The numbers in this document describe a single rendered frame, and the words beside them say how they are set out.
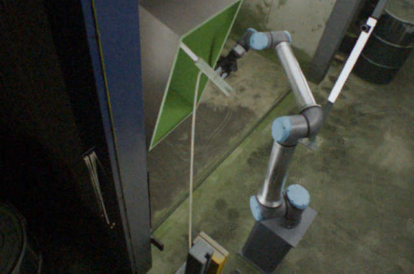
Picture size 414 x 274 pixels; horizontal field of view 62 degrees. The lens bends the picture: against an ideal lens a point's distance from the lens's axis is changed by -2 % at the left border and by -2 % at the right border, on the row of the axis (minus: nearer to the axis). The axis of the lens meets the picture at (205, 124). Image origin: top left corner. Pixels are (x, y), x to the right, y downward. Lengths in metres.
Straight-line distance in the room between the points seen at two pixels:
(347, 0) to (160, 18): 2.28
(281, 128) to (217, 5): 0.79
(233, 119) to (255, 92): 0.49
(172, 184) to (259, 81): 1.63
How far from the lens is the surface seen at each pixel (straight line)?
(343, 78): 3.07
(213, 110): 3.61
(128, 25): 1.03
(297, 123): 1.70
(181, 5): 1.96
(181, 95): 3.07
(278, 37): 2.05
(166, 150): 3.26
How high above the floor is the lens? 2.68
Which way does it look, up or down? 49 degrees down
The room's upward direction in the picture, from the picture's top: 9 degrees clockwise
